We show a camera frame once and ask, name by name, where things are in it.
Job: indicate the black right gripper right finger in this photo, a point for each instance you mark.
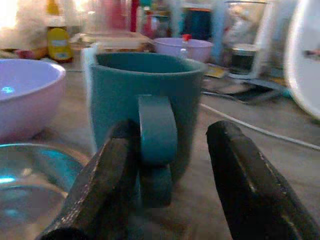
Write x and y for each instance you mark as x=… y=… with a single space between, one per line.
x=252 y=190

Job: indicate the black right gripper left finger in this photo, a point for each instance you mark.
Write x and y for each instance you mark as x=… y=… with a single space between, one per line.
x=97 y=182

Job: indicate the clear glass bowl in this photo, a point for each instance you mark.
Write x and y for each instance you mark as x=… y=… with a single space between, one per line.
x=32 y=180

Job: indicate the teal ceramic mug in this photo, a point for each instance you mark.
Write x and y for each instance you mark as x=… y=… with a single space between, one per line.
x=145 y=100

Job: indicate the large lilac bowl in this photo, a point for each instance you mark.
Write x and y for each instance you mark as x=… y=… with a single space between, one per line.
x=27 y=100

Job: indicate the white round plate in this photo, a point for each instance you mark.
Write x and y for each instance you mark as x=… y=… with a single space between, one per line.
x=303 y=57

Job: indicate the clear lidded food container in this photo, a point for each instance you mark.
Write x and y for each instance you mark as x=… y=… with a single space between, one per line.
x=117 y=41

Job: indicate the yellow bottle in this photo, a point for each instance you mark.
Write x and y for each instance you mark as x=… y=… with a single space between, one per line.
x=59 y=40

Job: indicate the small lilac bowl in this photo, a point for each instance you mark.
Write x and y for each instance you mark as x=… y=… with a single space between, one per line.
x=197 y=48

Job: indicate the small red-capped bottle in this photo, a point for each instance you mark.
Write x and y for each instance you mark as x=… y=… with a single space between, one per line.
x=185 y=43

